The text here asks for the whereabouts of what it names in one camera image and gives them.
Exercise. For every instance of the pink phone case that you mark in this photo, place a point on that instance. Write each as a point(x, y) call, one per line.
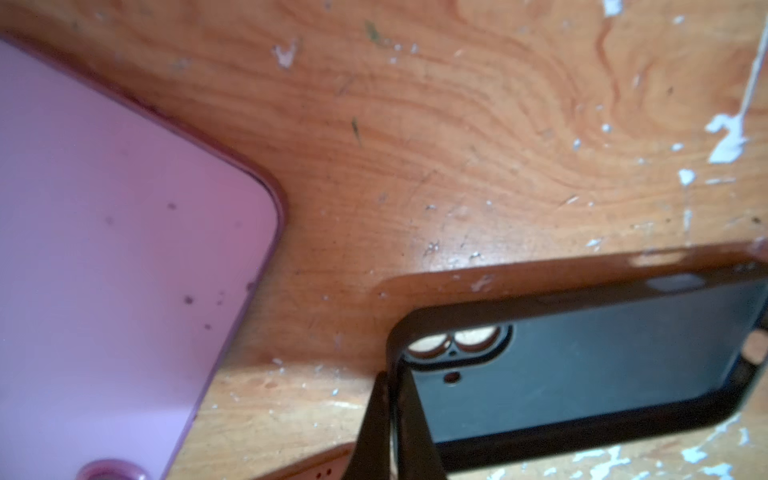
point(330, 464)

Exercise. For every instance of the purple phone case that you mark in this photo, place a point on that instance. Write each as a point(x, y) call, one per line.
point(130, 251)

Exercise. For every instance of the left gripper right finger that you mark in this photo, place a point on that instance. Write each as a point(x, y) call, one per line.
point(416, 454)

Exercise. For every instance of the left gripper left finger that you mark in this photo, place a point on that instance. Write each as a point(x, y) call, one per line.
point(370, 459)

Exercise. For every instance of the black phone case with camera hole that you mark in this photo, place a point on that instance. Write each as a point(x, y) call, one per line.
point(518, 379)

